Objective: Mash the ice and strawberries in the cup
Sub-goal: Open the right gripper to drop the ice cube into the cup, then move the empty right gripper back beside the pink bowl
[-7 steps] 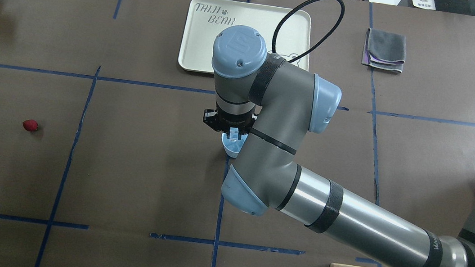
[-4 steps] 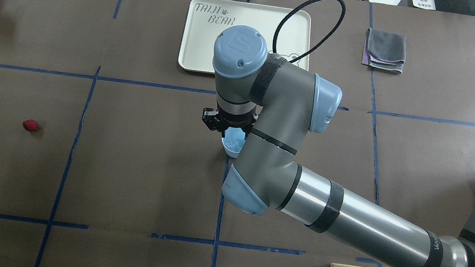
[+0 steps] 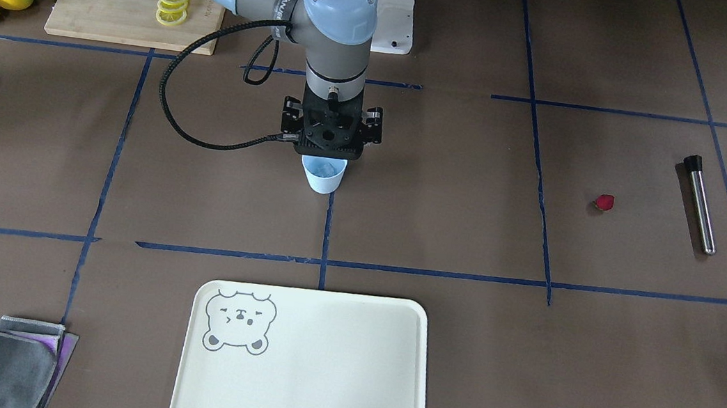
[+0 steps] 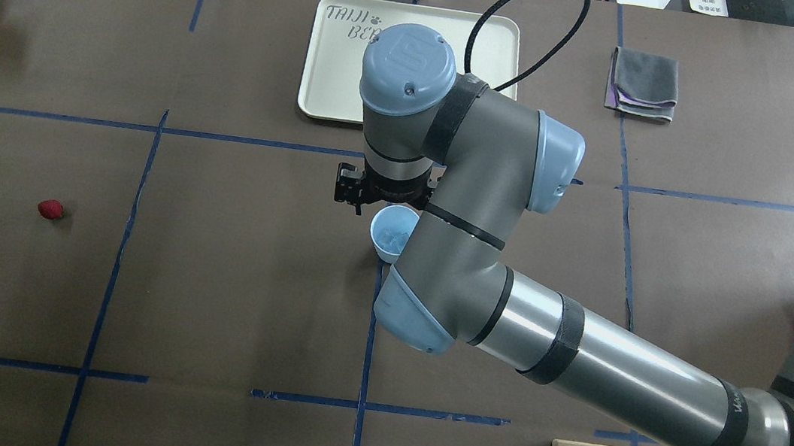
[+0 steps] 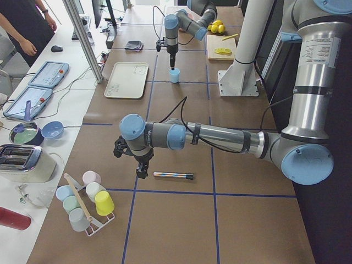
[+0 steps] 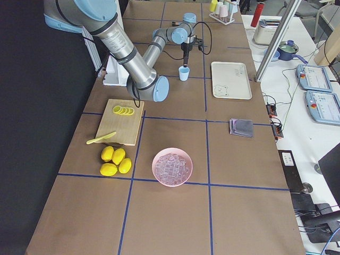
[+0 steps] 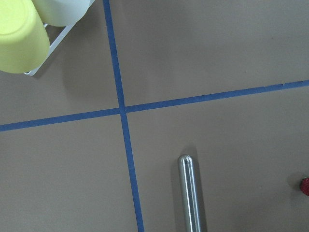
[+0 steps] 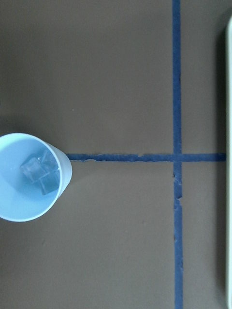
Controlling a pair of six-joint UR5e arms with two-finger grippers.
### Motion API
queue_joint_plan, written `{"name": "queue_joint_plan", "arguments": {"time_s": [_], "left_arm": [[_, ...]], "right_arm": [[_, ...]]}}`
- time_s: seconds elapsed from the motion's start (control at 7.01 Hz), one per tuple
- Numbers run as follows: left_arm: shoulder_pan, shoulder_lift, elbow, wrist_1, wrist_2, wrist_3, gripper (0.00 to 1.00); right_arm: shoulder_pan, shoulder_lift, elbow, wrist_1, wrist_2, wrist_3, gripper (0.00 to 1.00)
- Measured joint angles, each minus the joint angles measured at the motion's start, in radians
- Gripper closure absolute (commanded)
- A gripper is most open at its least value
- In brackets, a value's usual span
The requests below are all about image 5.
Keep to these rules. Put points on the light blue plastic cup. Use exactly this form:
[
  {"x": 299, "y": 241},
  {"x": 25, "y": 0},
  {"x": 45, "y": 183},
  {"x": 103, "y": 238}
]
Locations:
[{"x": 174, "y": 75}]

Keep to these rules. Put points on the aluminium frame post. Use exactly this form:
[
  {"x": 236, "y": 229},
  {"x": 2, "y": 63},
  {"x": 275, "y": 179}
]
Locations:
[{"x": 84, "y": 41}]

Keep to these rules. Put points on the green plastic cup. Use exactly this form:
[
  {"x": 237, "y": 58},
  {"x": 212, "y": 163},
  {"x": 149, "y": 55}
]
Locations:
[{"x": 70, "y": 203}]

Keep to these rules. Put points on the cream bear serving tray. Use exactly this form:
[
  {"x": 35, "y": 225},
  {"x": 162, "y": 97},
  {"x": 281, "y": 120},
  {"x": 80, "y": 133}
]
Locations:
[{"x": 127, "y": 80}]

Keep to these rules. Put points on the red bottle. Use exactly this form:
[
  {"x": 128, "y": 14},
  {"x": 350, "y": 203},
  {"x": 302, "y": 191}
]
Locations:
[{"x": 14, "y": 220}]

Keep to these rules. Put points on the pink plastic cup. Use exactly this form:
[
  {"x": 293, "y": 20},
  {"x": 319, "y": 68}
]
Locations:
[{"x": 91, "y": 176}]

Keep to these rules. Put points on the teach pendant near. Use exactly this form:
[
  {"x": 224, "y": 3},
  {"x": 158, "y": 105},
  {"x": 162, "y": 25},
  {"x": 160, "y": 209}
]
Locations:
[{"x": 39, "y": 97}]

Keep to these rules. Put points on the steel muddler black tip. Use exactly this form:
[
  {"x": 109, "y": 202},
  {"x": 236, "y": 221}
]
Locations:
[{"x": 188, "y": 176}]

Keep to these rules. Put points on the black computer mouse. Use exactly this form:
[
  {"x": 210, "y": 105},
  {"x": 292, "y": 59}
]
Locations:
[{"x": 56, "y": 48}]

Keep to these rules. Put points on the blue bowl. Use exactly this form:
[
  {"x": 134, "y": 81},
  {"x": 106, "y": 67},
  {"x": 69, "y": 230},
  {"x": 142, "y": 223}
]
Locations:
[{"x": 53, "y": 130}]

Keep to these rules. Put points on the blue saucepan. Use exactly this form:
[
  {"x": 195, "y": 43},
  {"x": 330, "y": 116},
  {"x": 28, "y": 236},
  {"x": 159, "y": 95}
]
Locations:
[{"x": 27, "y": 132}]

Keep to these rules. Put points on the person in black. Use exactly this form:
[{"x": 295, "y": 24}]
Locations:
[{"x": 29, "y": 26}]

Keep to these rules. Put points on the yellow plastic knife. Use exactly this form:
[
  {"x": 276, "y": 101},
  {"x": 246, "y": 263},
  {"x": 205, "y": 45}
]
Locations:
[{"x": 229, "y": 37}]

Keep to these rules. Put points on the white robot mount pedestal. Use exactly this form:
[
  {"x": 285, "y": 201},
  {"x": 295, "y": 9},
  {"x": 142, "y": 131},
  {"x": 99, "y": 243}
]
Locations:
[{"x": 239, "y": 79}]

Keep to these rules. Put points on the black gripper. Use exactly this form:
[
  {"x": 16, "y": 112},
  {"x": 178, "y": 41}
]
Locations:
[
  {"x": 172, "y": 50},
  {"x": 143, "y": 158}
]

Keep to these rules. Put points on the teach pendant far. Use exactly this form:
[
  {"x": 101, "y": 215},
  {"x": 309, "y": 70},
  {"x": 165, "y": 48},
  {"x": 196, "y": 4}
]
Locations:
[{"x": 50, "y": 74}]

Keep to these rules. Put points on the blue plastic cup on rack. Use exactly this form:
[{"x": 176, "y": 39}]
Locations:
[{"x": 64, "y": 192}]

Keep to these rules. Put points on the grey folded cloth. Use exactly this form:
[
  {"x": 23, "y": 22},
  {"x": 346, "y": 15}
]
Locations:
[{"x": 134, "y": 45}]

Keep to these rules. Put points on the white plastic cup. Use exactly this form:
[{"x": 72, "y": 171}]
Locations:
[{"x": 92, "y": 189}]

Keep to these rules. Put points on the teach pendant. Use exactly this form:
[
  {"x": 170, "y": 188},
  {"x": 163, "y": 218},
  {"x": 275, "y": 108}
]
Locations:
[
  {"x": 50, "y": 74},
  {"x": 39, "y": 97}
]

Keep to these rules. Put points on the lemon slice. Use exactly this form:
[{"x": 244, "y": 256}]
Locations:
[
  {"x": 227, "y": 51},
  {"x": 218, "y": 50}
]

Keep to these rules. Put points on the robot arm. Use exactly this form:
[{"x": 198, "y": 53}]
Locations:
[
  {"x": 299, "y": 150},
  {"x": 180, "y": 19}
]

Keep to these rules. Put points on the grey plastic cup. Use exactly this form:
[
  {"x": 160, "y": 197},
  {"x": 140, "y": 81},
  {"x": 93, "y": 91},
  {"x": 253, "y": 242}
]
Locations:
[{"x": 78, "y": 220}]

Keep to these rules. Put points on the bamboo cutting board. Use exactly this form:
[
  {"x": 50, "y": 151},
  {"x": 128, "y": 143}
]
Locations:
[{"x": 214, "y": 42}]

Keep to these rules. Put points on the yellow plastic cup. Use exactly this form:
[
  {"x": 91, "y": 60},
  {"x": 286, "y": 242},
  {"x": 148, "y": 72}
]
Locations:
[{"x": 104, "y": 203}]

